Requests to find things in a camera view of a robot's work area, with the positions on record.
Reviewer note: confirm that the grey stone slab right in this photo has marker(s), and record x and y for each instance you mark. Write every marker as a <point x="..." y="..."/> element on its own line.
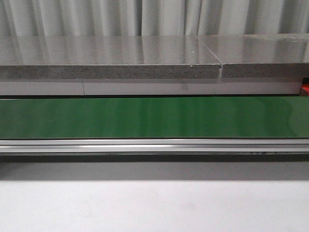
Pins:
<point x="261" y="56"/>

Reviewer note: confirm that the grey curtain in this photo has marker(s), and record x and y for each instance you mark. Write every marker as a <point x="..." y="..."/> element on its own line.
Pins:
<point x="152" y="17"/>

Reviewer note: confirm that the grey stone slab left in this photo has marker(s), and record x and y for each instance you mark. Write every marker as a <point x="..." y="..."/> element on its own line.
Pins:
<point x="106" y="57"/>

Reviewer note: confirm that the grey stone slab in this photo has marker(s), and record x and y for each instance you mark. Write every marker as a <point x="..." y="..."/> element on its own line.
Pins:
<point x="261" y="56"/>
<point x="106" y="57"/>

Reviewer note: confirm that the red plastic tray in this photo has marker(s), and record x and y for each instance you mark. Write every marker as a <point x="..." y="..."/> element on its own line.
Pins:
<point x="304" y="90"/>

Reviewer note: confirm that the aluminium conveyor frame rail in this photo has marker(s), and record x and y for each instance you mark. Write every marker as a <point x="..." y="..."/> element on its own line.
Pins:
<point x="153" y="145"/>

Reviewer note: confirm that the green conveyor belt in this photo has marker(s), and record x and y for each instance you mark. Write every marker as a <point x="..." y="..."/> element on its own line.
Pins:
<point x="155" y="117"/>

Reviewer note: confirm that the white base panel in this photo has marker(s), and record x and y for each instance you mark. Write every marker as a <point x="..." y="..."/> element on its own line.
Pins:
<point x="87" y="87"/>

